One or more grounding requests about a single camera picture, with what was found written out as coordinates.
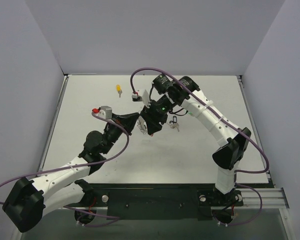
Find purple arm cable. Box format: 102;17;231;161
0;111;130;228
129;67;270;228

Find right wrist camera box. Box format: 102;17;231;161
131;89;151;108

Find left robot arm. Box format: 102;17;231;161
2;112;140;233

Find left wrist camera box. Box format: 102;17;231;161
92;105;113;120

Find keys with black tags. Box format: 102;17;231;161
167;115;180;132

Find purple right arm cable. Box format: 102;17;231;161
129;67;270;228

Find aluminium front rail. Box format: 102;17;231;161
240;188;290;209

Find metal key organiser red handle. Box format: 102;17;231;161
137;116;148;135

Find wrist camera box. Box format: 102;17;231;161
92;105;113;120
131;89;151;108

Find key with yellow tag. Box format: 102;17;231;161
116;84;122;97

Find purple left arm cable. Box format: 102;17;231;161
0;111;130;228

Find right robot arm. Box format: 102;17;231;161
132;74;251;205

